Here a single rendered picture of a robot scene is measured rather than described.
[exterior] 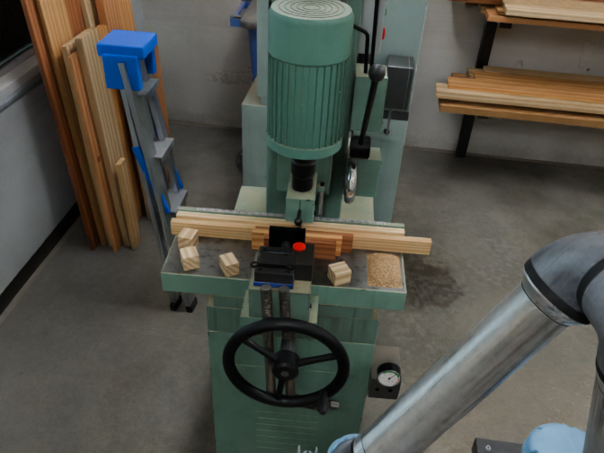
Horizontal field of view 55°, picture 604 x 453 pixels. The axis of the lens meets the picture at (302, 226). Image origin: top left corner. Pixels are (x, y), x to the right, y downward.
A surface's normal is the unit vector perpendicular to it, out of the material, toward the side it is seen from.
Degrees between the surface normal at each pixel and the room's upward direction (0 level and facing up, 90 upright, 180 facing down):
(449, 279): 0
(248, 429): 90
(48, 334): 0
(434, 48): 90
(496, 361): 77
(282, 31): 90
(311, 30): 90
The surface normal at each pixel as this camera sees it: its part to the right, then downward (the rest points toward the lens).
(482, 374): -0.31, 0.35
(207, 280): -0.07, 0.59
